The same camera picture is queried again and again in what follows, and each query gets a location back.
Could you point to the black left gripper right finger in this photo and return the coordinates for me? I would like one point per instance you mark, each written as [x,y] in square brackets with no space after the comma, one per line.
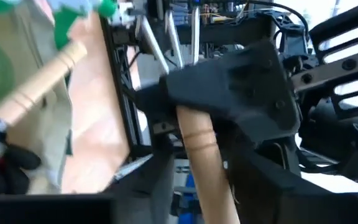
[259,180]

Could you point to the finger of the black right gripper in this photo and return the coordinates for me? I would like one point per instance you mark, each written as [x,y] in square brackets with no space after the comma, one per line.
[163,128]
[235,90]

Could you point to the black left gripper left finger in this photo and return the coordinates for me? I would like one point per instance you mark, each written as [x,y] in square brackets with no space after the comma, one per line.
[154,193]

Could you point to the cream green canvas gardening bag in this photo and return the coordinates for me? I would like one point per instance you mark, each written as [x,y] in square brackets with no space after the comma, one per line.
[36,140]

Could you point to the black red garden gloves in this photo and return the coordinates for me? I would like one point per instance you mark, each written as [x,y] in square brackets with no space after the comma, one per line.
[14,168]

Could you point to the black aluminium table frame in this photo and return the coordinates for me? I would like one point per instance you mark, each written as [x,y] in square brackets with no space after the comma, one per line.
[123,93]

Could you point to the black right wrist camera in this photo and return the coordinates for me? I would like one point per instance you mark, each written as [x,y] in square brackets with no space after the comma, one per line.
[292,45]

